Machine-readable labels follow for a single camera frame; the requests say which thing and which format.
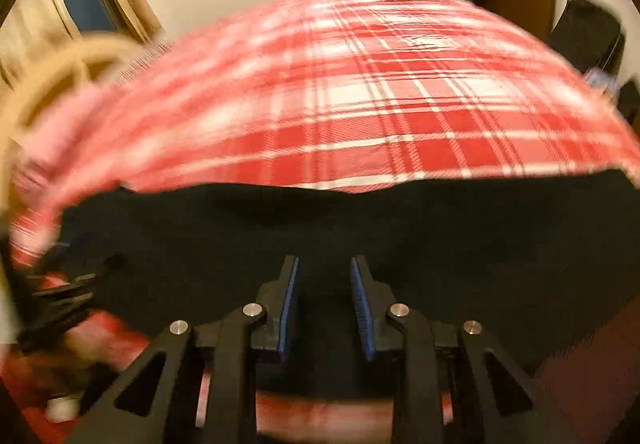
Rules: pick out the grey striped pillow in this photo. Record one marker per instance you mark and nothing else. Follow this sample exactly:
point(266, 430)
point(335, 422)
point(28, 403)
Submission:
point(143, 61)

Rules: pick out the colourful clothes pile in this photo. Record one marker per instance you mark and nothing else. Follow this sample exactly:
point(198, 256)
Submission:
point(603, 82)

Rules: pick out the black pants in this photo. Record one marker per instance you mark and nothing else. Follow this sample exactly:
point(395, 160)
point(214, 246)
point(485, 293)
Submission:
point(541, 262)

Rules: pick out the black bag on chair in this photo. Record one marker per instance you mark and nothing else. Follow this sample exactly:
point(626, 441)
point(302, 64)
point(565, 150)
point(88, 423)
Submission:
point(589, 36)

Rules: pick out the cream round headboard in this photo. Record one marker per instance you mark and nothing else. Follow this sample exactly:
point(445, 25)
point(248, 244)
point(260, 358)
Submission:
point(71, 63)

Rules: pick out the beige curtain left panel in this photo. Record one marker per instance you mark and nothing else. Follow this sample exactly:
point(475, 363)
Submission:
point(32, 30)

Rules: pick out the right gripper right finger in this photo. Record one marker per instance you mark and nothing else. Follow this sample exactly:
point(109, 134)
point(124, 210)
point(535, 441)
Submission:
point(455, 384)

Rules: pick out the red plaid bed sheet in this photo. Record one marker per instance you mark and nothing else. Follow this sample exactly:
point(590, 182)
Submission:
point(326, 94)

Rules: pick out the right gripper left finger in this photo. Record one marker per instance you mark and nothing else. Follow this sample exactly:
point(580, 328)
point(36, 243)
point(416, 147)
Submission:
point(196, 384)

